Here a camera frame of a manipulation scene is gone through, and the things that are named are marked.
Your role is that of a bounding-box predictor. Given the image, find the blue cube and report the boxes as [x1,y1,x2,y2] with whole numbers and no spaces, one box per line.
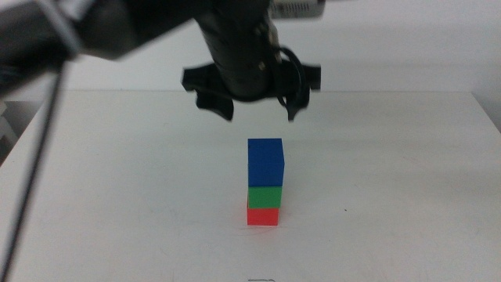
[247,137,286,188]

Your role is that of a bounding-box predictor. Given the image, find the green cube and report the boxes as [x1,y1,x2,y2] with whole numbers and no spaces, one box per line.
[247,186,283,209]

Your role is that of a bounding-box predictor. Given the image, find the red cube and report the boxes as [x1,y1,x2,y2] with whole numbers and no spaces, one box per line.
[246,197,280,227]

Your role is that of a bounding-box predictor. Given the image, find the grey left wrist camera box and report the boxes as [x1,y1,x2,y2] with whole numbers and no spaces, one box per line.
[269,0,326,20]

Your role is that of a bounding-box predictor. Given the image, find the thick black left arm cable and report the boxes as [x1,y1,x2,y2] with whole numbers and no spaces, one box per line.
[0,62,67,282]

